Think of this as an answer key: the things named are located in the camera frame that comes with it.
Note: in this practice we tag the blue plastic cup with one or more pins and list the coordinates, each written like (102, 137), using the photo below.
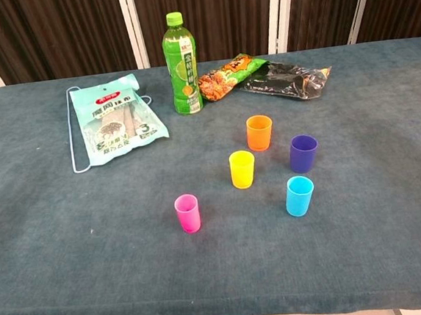
(298, 203)

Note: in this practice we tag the purple plastic cup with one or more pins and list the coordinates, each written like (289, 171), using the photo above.
(303, 158)

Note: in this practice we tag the teal table cloth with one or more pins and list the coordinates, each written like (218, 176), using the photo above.
(95, 270)

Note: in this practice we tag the yellow plastic cup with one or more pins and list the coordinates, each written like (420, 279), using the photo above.
(242, 173)

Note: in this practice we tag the pink plastic cup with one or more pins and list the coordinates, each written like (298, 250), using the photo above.
(188, 220)

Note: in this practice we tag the green tea plastic bottle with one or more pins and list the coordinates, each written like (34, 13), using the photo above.
(181, 75)

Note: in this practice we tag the light blue face mask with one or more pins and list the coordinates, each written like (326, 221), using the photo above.
(80, 167)

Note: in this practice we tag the green orange snack bag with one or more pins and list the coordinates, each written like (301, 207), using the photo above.
(226, 80)

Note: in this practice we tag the orange plastic cup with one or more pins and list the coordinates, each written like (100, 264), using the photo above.
(259, 134)

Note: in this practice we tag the black seaweed snack package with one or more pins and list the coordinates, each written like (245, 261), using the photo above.
(281, 83)

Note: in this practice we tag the teal cleaning cloth package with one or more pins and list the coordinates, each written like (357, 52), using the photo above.
(115, 118)

